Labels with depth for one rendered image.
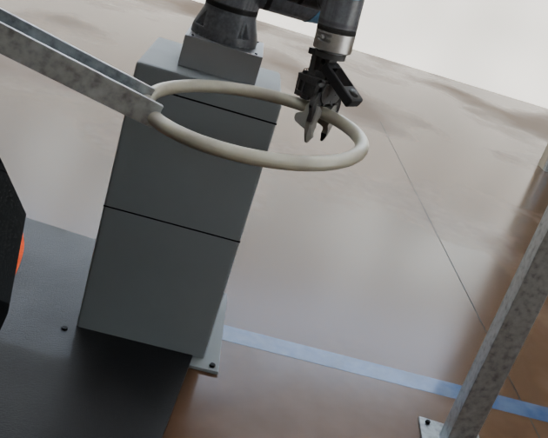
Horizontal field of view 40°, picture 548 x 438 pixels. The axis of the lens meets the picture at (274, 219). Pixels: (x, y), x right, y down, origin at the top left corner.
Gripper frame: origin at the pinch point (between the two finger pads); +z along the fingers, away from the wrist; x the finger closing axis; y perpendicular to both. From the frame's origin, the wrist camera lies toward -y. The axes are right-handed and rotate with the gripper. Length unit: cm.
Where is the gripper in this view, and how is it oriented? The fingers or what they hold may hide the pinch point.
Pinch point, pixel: (317, 137)
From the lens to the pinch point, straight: 177.7
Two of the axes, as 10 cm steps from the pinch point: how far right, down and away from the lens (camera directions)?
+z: -2.1, 9.0, 3.7
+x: -6.6, 1.5, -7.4
